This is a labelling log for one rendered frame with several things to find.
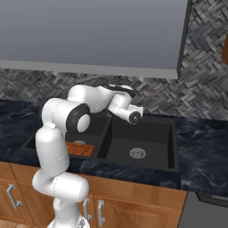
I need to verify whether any silver cupboard handle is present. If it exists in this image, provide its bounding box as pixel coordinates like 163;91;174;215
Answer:
82;198;94;223
96;199;107;228
5;183;23;210

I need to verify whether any grey wall cupboard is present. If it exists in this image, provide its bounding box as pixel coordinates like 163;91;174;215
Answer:
0;0;193;81

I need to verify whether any grey dishwasher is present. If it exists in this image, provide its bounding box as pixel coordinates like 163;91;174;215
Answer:
176;191;228;228

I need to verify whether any wooden cupboard door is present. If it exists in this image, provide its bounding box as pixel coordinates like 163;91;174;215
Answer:
18;181;96;228
94;195;180;228
0;178;37;227

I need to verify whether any wooden front panel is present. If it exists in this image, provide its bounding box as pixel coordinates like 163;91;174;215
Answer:
0;160;189;214

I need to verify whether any black double sink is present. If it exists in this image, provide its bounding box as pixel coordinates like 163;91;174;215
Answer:
21;110;181;174

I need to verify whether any brown wooden cutting board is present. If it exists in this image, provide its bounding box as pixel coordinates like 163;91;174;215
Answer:
65;142;95;158

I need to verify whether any wooden wall cupboard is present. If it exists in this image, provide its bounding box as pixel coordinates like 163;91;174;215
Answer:
221;31;228;66

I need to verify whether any dark dishwasher handle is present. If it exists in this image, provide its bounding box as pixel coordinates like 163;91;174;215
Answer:
196;193;228;208

